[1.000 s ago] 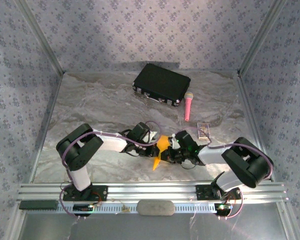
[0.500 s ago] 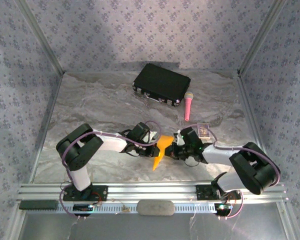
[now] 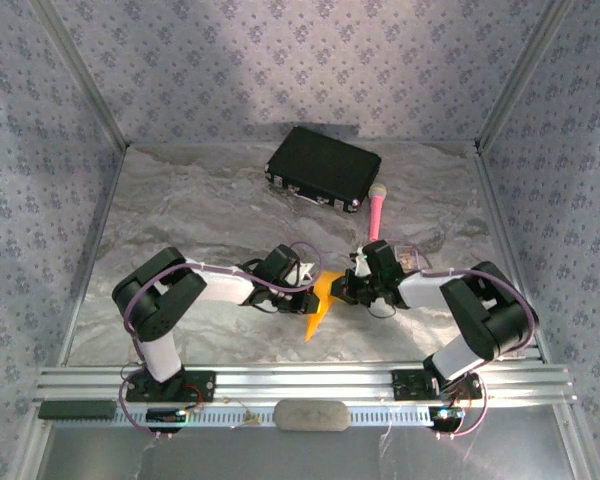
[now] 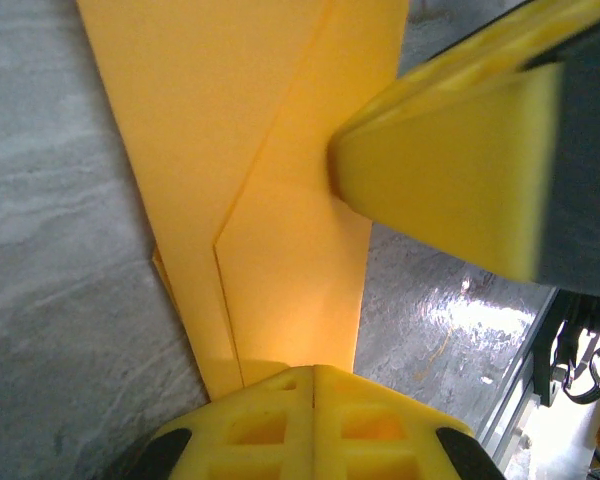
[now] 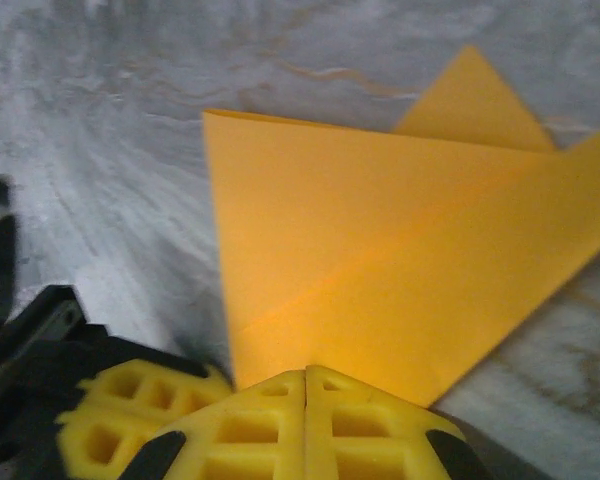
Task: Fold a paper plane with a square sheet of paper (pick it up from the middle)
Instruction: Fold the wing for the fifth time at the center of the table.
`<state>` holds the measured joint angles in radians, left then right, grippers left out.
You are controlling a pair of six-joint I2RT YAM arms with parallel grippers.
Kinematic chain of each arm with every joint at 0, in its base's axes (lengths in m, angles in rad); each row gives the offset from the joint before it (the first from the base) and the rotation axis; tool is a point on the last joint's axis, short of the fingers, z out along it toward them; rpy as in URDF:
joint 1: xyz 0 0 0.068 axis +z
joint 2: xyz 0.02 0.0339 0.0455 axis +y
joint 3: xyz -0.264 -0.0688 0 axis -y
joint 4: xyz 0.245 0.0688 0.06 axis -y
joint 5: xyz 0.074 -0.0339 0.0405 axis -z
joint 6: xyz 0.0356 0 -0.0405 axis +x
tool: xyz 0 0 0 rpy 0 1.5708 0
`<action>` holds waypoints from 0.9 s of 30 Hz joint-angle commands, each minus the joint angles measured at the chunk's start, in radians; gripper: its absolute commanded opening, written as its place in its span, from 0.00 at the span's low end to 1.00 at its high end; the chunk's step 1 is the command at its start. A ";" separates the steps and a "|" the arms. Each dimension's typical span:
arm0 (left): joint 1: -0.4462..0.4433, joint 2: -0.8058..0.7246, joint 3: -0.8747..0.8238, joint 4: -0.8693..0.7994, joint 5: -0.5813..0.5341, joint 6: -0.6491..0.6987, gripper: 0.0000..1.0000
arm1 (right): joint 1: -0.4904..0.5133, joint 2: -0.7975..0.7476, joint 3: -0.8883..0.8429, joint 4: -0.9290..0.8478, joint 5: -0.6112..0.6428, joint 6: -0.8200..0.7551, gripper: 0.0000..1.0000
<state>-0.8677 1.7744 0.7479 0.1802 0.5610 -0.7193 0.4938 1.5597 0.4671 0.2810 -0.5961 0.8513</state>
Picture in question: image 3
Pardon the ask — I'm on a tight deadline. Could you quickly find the orange paper sheet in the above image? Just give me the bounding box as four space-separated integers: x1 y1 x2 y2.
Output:
303 269 346 344

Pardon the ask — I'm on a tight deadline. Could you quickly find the pink toy microphone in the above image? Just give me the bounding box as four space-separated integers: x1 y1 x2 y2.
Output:
368 183 389 241

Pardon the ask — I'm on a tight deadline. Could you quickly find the grey oval pad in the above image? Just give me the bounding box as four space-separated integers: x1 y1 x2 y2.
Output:
273 399 351 433

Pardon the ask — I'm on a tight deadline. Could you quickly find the black hard case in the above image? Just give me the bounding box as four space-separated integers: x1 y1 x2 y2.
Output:
263 125 383 215

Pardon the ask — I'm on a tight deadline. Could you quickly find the right circuit board with LED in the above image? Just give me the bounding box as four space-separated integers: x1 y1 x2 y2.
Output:
428 405 466 426

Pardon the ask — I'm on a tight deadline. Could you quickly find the circuit board with led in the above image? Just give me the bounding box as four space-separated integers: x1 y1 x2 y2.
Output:
146 407 189 426
428 405 466 426

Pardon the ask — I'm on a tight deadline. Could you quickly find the left circuit board with LED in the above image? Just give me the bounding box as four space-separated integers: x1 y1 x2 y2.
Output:
146 407 189 426

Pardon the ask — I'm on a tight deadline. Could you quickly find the black flat bar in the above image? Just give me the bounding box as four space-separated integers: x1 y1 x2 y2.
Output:
38 399 117 420

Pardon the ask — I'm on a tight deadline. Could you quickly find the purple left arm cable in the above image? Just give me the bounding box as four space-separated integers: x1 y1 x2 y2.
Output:
117 242 326 440

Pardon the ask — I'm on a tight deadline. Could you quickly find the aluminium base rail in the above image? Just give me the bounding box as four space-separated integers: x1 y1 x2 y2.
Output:
34 363 579 407

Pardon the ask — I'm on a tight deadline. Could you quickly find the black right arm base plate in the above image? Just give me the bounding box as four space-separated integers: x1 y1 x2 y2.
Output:
390 368 484 401

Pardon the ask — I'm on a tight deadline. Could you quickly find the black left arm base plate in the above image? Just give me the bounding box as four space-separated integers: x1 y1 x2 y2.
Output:
124 368 217 404

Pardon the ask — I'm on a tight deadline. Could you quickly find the slotted grey cable duct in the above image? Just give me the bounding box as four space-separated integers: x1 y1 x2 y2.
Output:
42 404 464 429

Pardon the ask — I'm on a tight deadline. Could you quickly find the aluminium table edge rail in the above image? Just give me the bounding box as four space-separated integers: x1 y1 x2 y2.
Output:
17 144 131 480
472 144 600 480

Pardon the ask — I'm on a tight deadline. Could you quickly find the aluminium corner post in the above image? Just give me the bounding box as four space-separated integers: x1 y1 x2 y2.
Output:
29 0 131 149
474 0 579 151

